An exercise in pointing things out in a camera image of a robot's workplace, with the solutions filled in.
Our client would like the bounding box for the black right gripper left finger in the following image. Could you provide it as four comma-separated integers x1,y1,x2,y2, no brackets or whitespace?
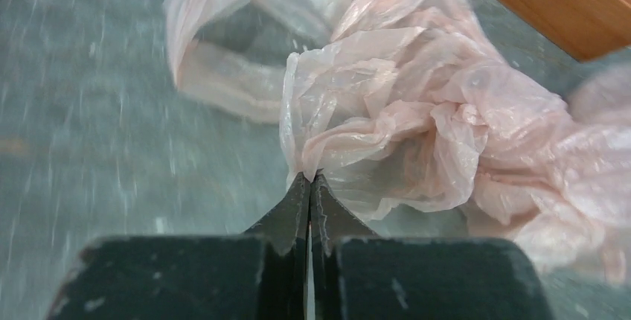
47,174,310,319

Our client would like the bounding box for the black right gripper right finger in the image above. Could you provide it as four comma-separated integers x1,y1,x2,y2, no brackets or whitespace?
310,174,553,319

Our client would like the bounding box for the translucent pink trash bag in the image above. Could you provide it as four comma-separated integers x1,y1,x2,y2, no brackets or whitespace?
164,0,630,283

